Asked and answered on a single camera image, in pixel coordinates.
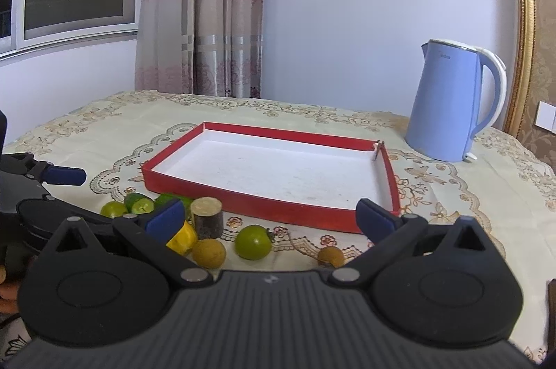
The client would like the green cucumber cut piece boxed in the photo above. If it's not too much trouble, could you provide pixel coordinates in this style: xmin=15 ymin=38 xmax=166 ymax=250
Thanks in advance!
xmin=154 ymin=194 xmax=193 ymax=221

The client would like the small yellow pepper piece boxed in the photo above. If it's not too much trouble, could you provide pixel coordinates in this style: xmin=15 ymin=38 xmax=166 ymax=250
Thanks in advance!
xmin=166 ymin=221 xmax=198 ymax=256

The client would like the green cucumber end piece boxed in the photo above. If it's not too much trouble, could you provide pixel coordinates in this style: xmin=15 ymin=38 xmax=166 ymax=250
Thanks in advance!
xmin=123 ymin=192 xmax=155 ymax=215

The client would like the sugarcane piece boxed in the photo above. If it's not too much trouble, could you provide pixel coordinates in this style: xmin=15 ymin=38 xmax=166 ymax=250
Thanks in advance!
xmin=189 ymin=196 xmax=223 ymax=240

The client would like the brown longan round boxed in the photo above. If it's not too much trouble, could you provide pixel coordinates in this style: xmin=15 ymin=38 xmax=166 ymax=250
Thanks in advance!
xmin=191 ymin=239 xmax=227 ymax=270

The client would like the small green lime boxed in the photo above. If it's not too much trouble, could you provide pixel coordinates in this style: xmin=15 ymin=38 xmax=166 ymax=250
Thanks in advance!
xmin=100 ymin=200 xmax=128 ymax=218

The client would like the brown longan with stem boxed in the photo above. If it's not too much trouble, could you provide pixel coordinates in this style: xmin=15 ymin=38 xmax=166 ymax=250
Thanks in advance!
xmin=317 ymin=247 xmax=346 ymax=268

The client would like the green tomato with stem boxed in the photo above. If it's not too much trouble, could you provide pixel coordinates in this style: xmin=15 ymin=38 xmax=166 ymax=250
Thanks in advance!
xmin=235 ymin=225 xmax=274 ymax=261

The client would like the person left hand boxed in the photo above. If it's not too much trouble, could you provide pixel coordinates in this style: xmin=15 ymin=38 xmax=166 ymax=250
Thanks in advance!
xmin=0 ymin=265 xmax=21 ymax=314

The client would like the red shallow box tray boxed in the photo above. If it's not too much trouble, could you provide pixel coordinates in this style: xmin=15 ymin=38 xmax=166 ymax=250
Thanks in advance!
xmin=141 ymin=122 xmax=401 ymax=233

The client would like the cream embroidered tablecloth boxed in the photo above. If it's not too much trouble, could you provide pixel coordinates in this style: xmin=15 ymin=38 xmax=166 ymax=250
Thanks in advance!
xmin=7 ymin=91 xmax=555 ymax=362

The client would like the blue electric kettle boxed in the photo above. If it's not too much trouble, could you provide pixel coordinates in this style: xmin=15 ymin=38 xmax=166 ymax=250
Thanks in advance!
xmin=405 ymin=38 xmax=507 ymax=163

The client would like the pink floral curtain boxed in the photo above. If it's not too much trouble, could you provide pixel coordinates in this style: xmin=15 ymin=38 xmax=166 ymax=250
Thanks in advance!
xmin=135 ymin=0 xmax=264 ymax=98

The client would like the white wall switch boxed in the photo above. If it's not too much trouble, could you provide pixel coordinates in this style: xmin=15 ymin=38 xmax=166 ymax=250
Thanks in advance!
xmin=534 ymin=102 xmax=556 ymax=134

